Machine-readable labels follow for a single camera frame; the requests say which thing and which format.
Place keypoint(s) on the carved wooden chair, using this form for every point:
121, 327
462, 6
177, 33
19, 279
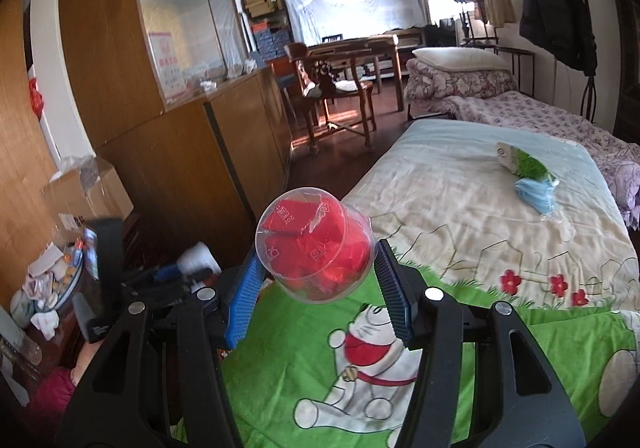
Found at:
310, 93

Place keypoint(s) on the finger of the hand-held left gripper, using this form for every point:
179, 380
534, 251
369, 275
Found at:
170, 272

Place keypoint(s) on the wooden cabinet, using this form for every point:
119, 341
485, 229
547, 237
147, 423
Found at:
175, 153

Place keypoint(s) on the red plastic bag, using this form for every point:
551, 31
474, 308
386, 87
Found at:
35, 100

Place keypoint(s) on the printed cartoon blanket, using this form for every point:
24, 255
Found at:
450, 203

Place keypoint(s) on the cardboard box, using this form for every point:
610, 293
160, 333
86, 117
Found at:
107, 200

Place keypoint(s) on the blue face mask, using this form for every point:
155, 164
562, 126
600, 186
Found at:
537, 195

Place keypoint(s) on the green white wrapper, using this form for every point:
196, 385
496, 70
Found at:
530, 165

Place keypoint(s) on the folded floral quilt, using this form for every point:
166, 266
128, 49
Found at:
450, 84

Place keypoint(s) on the red white paper notice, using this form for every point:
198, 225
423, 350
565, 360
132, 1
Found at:
167, 73

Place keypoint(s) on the tall black stand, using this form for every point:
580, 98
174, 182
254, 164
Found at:
470, 18

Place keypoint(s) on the person's left forearm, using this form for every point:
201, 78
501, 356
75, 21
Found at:
55, 393

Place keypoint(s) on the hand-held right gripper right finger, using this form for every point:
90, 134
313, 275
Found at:
395, 298

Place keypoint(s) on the clear plastic cup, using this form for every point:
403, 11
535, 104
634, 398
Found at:
350, 213

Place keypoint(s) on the clear plastic bottle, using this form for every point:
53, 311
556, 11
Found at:
20, 350

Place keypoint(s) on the metal coat rack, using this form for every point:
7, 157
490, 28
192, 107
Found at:
590, 98

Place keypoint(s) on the black jacket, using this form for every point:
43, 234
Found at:
550, 13

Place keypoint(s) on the wooden table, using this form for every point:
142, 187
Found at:
370, 48

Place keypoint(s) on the white plastic roll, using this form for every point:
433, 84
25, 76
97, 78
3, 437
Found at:
200, 258

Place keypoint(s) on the purple floral bedsheet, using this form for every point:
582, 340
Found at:
550, 118

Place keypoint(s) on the shelf of stacked boxes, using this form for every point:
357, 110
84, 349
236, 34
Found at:
265, 28

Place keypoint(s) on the blue rimmed bowl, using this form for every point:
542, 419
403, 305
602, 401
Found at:
67, 288

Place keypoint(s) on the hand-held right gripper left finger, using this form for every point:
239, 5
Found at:
245, 303

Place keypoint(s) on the black metal side table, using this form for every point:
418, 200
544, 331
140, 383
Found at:
520, 55

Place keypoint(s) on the white pillow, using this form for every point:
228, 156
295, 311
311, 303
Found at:
450, 58

